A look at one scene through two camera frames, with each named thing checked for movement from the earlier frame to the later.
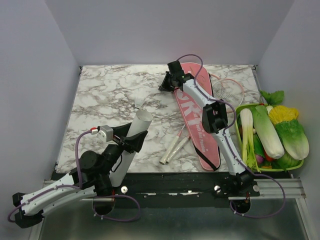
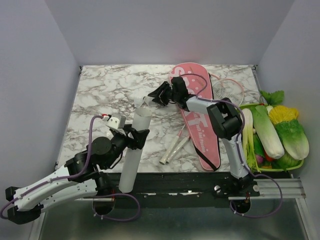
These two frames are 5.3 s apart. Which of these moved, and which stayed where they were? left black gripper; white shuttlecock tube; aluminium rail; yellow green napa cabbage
Moved: white shuttlecock tube
Stayed: yellow green napa cabbage; aluminium rail; left black gripper
